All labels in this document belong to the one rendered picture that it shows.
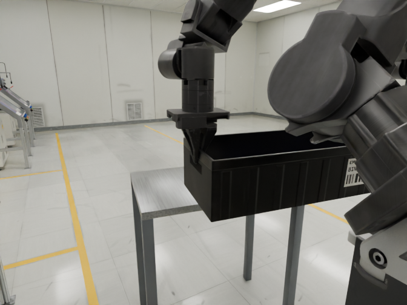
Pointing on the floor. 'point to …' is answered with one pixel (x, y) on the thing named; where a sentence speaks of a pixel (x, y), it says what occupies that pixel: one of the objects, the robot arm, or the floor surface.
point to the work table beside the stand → (158, 202)
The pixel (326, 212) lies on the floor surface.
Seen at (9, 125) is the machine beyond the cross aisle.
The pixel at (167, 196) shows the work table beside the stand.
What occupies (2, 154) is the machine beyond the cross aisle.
